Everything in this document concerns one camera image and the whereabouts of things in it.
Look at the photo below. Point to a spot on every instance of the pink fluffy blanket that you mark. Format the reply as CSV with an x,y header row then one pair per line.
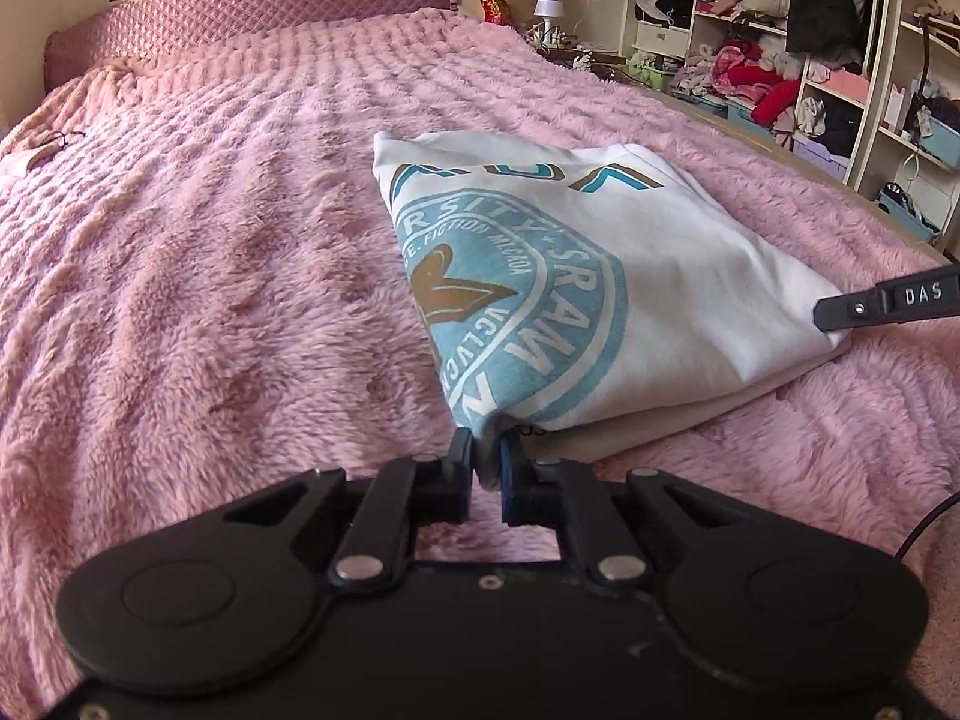
x,y
225,300

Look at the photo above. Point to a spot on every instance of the blue storage bin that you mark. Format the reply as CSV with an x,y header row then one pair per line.
x,y
907,217

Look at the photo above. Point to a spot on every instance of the wooden bed frame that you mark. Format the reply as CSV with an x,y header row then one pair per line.
x,y
810,165

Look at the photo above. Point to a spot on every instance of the white table lamp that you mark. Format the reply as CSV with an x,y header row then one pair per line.
x,y
549,15

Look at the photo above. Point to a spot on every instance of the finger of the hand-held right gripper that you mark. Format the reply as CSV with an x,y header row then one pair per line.
x,y
885,304

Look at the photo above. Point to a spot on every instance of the pink quilted headboard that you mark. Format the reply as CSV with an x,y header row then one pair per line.
x,y
262,0

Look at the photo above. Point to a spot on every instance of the white shelf unit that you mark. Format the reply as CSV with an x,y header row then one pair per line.
x,y
862,90

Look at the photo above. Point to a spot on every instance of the face mask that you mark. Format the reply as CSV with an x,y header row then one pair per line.
x,y
30,157

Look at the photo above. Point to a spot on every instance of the red garment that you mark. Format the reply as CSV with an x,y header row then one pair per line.
x,y
765,90

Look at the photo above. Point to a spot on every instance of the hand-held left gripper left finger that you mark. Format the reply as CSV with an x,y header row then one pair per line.
x,y
461,476

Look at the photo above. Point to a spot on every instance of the light pink throw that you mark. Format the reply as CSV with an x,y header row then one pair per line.
x,y
97,101

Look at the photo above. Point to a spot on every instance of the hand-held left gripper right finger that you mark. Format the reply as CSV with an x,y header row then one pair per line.
x,y
510,484

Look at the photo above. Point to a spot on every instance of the white sweatshirt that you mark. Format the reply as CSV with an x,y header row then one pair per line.
x,y
585,292

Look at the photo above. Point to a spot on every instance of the red snack bag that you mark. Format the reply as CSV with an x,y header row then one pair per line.
x,y
495,10

